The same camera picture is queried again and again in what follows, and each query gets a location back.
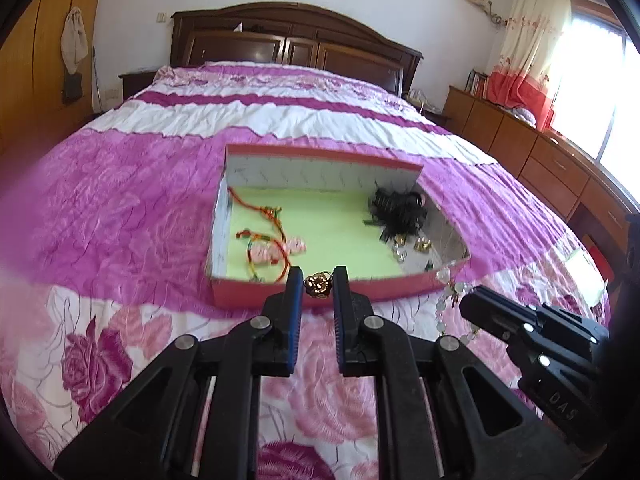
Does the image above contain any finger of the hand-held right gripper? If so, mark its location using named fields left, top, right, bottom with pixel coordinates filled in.
left=459, top=296, right=538, bottom=361
left=472, top=285, right=551, bottom=323

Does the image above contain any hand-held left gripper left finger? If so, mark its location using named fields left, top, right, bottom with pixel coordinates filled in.
left=52, top=266, right=306, bottom=480

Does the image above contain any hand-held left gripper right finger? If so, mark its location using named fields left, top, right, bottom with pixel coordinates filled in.
left=332, top=265, right=586, bottom=480

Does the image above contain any gold ring ornament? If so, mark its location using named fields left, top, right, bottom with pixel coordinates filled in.
left=304, top=270, right=333, bottom=297

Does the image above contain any clear bead bracelet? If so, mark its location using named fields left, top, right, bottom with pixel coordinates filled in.
left=434, top=267, right=483, bottom=346

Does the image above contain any red jewelry box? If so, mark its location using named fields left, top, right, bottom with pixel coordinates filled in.
left=204, top=144, right=472, bottom=311

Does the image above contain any pink flower hair clip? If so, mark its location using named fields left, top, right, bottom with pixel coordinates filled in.
left=250, top=237, right=308, bottom=266

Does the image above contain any brown wooden dresser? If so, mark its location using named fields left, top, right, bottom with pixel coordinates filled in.
left=442, top=85, right=640, bottom=241

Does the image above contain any grey white pillow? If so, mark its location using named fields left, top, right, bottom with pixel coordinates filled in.
left=507, top=106, right=539, bottom=129

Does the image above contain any dark wooden nightstand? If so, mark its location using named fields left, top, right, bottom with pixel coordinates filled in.
left=407, top=105, right=451, bottom=129
left=118, top=70, right=158, bottom=101

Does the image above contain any pink floral bedspread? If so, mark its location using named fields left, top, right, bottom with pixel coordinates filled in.
left=0, top=60, right=613, bottom=480

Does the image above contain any row of books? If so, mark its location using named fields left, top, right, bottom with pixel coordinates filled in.
left=466, top=70, right=490, bottom=98

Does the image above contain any bright window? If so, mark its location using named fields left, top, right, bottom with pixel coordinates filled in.
left=550, top=0, right=640, bottom=186

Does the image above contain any red and cream curtain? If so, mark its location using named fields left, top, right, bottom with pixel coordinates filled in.
left=485, top=0, right=573, bottom=133

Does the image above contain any dark wooden headboard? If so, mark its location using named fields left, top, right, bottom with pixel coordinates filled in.
left=170, top=2, right=425, bottom=98

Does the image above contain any black hanging bag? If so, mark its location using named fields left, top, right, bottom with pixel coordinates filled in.
left=61, top=72, right=84, bottom=106

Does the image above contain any beige cloth bag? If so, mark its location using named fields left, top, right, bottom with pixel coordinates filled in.
left=61, top=6, right=90, bottom=75

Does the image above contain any brown wooden wardrobe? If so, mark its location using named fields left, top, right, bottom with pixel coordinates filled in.
left=0, top=0, right=108, bottom=161

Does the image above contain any red string bracelet green knot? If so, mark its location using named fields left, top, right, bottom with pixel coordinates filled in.
left=227, top=187, right=288, bottom=241

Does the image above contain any pile of black hair ties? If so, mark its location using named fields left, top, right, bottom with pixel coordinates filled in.
left=362, top=185, right=428, bottom=243

